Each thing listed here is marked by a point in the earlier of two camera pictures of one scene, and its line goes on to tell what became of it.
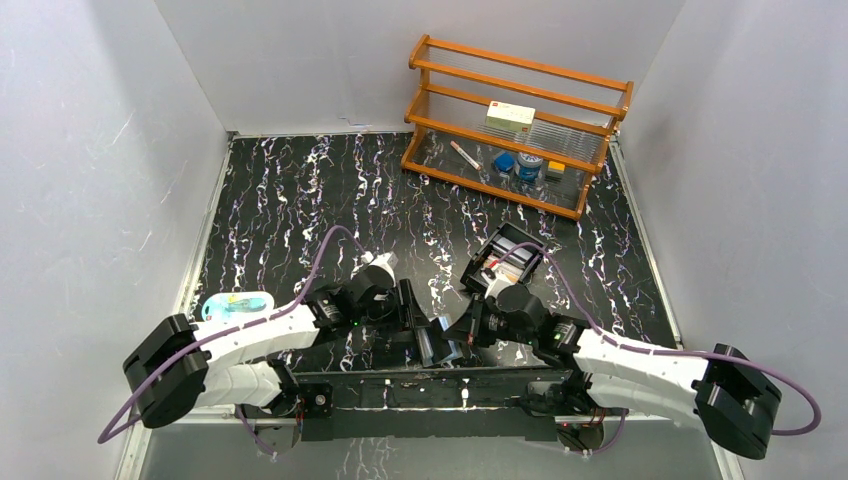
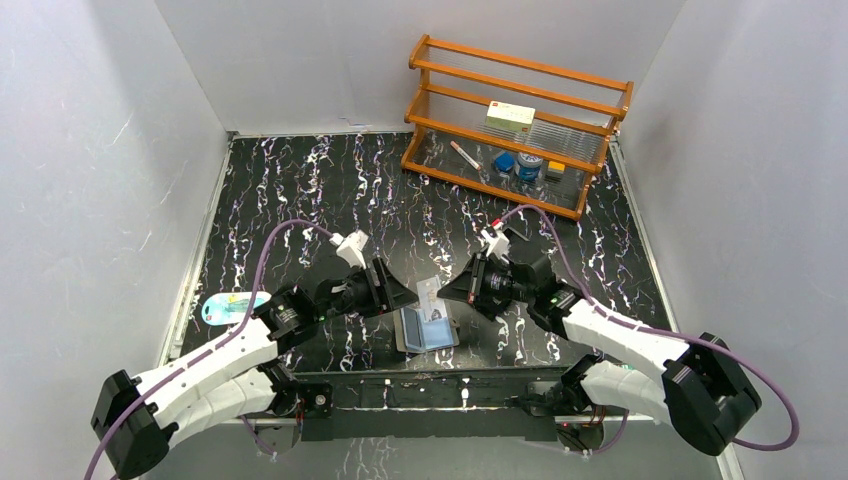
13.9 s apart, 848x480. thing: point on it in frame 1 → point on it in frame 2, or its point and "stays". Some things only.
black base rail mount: [420, 403] stays
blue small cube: [504, 161] stays
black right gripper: [461, 329] → [468, 286]
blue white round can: [529, 166] stays
